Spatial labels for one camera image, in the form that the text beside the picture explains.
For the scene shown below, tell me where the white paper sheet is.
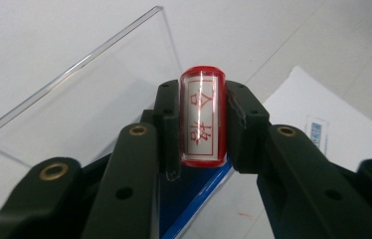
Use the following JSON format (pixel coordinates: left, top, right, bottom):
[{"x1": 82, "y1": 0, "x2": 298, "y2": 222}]
[{"x1": 187, "y1": 65, "x2": 372, "y2": 239}]

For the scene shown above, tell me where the small blue printed label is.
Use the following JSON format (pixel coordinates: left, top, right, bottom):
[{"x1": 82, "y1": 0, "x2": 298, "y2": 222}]
[{"x1": 304, "y1": 115, "x2": 330, "y2": 156}]

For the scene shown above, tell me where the red clear stamp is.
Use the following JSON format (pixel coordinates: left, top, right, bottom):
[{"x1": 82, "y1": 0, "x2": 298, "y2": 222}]
[{"x1": 178, "y1": 65, "x2": 229, "y2": 169}]

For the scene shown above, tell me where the blue ink pad case clear lid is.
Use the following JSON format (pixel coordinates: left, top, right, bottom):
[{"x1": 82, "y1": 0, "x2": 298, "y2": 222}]
[{"x1": 0, "y1": 5, "x2": 236, "y2": 239}]

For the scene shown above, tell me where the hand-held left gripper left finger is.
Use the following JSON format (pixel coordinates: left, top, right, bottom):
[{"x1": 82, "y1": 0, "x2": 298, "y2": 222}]
[{"x1": 140, "y1": 79, "x2": 182, "y2": 182}]

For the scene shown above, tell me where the large white table cover sheet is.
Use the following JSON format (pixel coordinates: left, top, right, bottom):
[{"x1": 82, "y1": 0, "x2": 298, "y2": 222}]
[{"x1": 0, "y1": 0, "x2": 372, "y2": 239}]

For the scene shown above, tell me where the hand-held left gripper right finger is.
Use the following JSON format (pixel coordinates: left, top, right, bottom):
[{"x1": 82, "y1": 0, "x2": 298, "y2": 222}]
[{"x1": 225, "y1": 80, "x2": 272, "y2": 175}]

